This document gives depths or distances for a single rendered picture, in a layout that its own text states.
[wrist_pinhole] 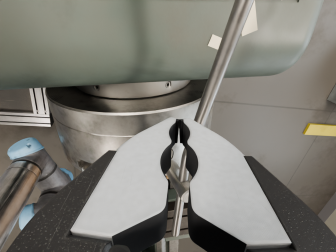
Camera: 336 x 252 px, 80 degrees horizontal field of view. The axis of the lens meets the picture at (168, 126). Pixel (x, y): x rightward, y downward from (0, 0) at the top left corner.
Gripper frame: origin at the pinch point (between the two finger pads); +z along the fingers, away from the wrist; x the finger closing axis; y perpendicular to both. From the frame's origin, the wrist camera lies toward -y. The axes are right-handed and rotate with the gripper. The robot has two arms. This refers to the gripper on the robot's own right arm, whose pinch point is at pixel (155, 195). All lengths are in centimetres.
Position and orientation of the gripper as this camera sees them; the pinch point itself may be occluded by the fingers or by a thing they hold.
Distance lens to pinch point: 62.0
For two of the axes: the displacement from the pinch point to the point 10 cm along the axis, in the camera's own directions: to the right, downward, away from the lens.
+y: 0.0, 8.7, 4.9
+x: 1.8, 4.9, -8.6
